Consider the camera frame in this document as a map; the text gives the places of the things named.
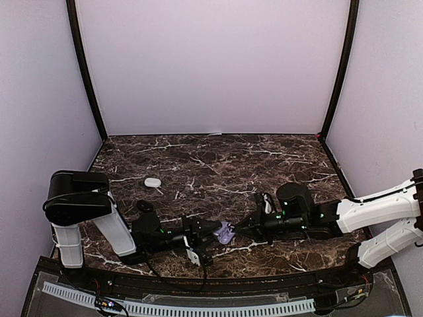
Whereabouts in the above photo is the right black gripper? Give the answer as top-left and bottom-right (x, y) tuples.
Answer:
(232, 204), (308, 244)

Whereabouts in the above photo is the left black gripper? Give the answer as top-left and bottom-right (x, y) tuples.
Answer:
(147, 215), (224, 255)

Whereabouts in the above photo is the purple round charging case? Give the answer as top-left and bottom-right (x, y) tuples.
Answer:
(213, 221), (235, 245)

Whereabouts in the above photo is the black earbud charging case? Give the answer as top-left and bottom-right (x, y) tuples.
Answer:
(136, 200), (154, 213)

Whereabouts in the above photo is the white earbud charging case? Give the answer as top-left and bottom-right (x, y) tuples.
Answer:
(144, 178), (162, 188)

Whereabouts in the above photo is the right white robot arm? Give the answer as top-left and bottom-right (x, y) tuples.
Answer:
(234, 169), (422, 287)

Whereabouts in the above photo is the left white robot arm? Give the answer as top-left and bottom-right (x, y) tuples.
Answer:
(42, 170), (223, 288)

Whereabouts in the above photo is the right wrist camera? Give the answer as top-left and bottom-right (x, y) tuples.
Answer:
(254, 193), (277, 215)

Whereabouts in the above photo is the white slotted cable duct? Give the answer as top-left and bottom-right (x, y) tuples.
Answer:
(42, 282), (315, 316)

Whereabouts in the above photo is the right black frame post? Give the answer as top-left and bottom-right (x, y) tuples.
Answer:
(319, 0), (360, 143)

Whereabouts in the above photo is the black frame post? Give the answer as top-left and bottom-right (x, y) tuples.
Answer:
(319, 0), (360, 143)
(65, 0), (108, 142)

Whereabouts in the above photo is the left black frame post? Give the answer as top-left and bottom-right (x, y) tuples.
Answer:
(65, 0), (108, 142)

